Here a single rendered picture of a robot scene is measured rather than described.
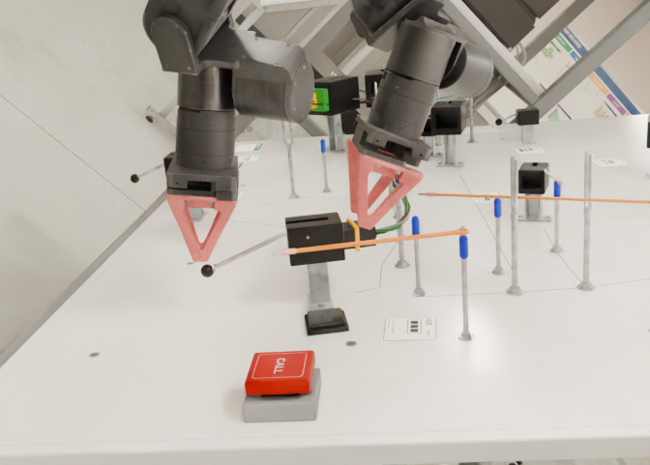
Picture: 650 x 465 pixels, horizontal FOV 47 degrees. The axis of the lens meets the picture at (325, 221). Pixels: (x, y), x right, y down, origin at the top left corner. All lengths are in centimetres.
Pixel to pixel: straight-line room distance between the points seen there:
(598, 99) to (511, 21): 753
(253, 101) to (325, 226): 15
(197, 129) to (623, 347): 42
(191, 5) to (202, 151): 14
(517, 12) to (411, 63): 107
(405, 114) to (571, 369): 28
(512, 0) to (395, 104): 109
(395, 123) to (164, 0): 25
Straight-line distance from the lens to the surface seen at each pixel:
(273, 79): 68
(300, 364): 60
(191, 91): 71
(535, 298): 79
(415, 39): 74
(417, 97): 74
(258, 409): 59
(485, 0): 179
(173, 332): 77
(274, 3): 395
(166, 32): 67
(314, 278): 78
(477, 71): 81
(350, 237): 76
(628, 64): 935
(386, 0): 78
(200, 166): 72
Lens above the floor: 136
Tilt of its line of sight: 15 degrees down
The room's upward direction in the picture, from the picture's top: 47 degrees clockwise
